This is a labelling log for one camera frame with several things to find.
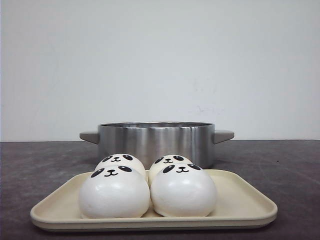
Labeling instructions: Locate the panda bun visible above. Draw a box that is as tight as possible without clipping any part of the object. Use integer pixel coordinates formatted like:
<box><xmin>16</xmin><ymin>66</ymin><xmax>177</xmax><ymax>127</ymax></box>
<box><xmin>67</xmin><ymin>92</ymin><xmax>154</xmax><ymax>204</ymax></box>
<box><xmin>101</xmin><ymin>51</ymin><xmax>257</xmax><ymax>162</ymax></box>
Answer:
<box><xmin>94</xmin><ymin>153</ymin><xmax>148</xmax><ymax>181</ymax></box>
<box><xmin>78</xmin><ymin>165</ymin><xmax>151</xmax><ymax>218</ymax></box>
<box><xmin>150</xmin><ymin>163</ymin><xmax>218</xmax><ymax>217</ymax></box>
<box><xmin>148</xmin><ymin>154</ymin><xmax>192</xmax><ymax>186</ymax></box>

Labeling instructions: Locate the stainless steel steamer pot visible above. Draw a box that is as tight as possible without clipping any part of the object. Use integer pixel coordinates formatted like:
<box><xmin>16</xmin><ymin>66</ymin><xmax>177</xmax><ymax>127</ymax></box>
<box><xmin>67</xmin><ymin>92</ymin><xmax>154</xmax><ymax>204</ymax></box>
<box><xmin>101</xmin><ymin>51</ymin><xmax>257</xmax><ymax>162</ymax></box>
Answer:
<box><xmin>79</xmin><ymin>122</ymin><xmax>235</xmax><ymax>169</ymax></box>

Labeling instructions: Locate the cream rectangular plastic tray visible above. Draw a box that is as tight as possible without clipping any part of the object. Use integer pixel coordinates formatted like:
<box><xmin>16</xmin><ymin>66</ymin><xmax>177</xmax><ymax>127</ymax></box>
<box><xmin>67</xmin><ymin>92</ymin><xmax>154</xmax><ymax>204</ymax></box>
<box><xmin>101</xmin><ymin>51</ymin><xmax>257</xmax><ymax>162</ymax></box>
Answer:
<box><xmin>30</xmin><ymin>169</ymin><xmax>278</xmax><ymax>232</ymax></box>

